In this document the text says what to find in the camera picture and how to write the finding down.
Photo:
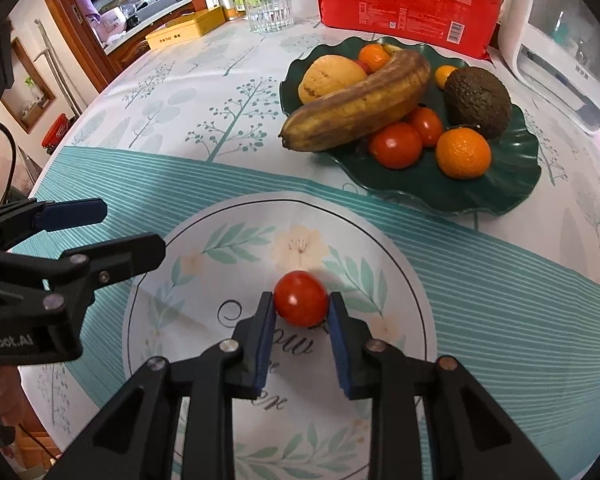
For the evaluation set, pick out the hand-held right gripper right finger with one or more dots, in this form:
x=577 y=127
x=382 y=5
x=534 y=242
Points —
x=341 y=347

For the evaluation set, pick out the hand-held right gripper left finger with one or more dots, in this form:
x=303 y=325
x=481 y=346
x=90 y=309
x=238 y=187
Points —
x=265 y=342

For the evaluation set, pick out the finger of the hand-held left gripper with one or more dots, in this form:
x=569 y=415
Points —
x=75 y=213
x=115 y=255

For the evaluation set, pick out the red cherry tomato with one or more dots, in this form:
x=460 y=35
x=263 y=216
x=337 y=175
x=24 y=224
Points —
x=300 y=297

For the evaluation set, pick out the large red tomato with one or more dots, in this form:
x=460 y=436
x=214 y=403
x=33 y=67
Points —
x=395 y=146

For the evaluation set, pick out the orange mandarin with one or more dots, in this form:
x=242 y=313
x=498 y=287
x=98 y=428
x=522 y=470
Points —
x=462 y=154
x=375 y=56

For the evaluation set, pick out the red apple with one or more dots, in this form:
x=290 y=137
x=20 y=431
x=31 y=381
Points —
x=427 y=127

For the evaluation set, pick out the brown spotted banana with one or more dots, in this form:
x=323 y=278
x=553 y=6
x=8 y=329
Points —
x=350 y=110

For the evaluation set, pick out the green wavy plate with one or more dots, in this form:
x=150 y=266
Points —
x=510 y=180

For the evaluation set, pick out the yellow lemon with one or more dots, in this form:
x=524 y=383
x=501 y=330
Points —
x=325 y=77

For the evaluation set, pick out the dark avocado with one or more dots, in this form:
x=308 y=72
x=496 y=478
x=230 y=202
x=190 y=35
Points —
x=477 y=102

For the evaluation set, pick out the yellow-orange mandarin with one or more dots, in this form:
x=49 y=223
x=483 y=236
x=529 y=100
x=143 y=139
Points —
x=442 y=76

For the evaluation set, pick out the red box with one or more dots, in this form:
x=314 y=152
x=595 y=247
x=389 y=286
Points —
x=57 y=132

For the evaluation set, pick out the tree print tablecloth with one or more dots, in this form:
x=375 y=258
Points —
x=480 y=285

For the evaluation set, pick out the brown wooden sideboard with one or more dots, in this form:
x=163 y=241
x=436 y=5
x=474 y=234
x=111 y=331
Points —
x=130 y=55

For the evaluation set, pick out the yellow flat box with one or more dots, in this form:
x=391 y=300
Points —
x=185 y=29

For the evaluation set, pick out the silver can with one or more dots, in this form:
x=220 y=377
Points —
x=225 y=0

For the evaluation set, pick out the clear ribbed glass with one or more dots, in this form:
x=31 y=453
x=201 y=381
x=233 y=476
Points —
x=270 y=7

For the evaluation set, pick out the red plastic package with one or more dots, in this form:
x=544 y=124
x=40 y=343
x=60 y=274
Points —
x=410 y=10

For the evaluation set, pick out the white kitchen appliance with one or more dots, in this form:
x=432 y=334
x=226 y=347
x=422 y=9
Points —
x=545 y=60

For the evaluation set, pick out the wooden wall niche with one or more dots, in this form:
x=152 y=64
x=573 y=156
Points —
x=30 y=87

